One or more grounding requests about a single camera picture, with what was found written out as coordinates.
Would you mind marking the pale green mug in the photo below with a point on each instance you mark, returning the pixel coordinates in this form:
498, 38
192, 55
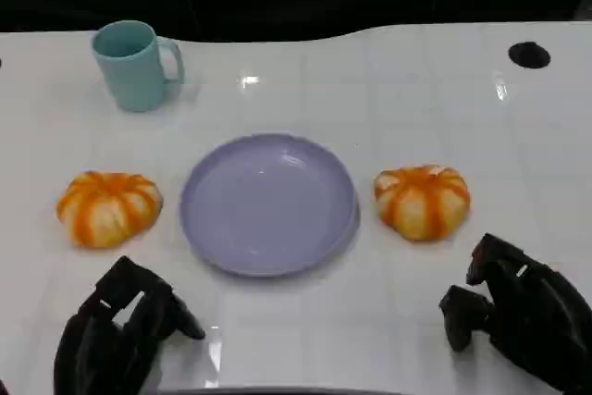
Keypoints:
134, 76

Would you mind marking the orange and white bread roll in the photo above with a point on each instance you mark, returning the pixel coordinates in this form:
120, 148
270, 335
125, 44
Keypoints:
423, 203
108, 210

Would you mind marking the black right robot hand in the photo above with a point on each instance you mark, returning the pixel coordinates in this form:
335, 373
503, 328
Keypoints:
532, 316

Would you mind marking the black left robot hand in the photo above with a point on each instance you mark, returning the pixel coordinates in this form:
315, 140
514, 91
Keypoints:
102, 344

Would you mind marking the lilac plate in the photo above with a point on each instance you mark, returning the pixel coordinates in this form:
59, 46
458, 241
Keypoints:
268, 201

